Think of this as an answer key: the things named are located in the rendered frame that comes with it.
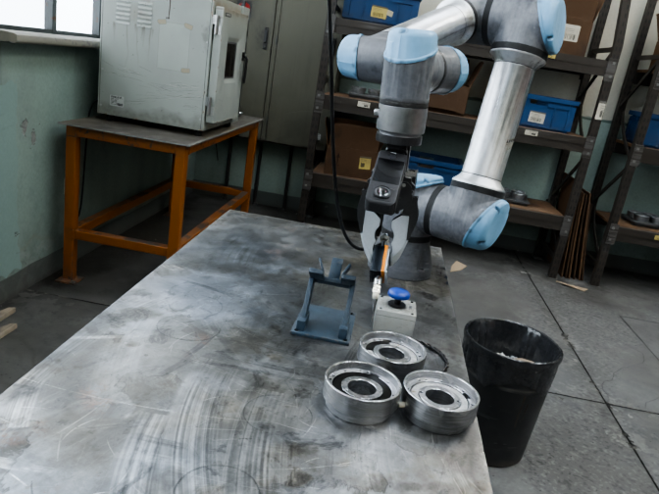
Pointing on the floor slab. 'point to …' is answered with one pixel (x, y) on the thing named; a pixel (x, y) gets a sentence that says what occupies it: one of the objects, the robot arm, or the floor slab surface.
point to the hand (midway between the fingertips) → (380, 258)
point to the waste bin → (508, 382)
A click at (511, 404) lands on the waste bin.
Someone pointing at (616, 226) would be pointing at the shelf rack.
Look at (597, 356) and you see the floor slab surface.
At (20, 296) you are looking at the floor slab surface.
